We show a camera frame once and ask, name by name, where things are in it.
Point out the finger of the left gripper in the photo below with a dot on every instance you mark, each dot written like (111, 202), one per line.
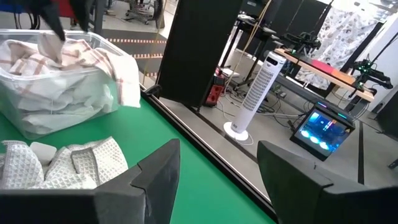
(82, 14)
(53, 18)

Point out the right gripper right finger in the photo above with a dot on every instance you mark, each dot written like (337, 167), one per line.
(326, 205)

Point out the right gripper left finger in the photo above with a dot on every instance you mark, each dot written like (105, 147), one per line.
(93, 208)

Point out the white towel red plaid lines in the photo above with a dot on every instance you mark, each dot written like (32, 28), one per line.
(93, 59)

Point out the plain white towel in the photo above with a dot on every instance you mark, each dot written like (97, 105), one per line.
(62, 102)

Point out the black neighbouring robot arm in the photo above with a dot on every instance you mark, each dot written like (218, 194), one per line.
(300, 42)
(373, 74)

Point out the glowing computer case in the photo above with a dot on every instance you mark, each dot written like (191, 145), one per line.
(320, 133)

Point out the clear plastic bin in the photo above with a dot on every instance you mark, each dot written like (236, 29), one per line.
(9, 105)

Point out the black table edge clamp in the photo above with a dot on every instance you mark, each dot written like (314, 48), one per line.
(153, 90)

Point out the black standing panel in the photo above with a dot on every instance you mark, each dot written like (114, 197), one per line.
(196, 46)

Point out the white tower fan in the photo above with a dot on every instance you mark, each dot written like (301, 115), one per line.
(258, 90)

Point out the patterned white sheet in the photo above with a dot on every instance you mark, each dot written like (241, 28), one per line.
(345, 34)

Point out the black side desk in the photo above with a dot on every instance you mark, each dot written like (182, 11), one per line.
(258, 29)

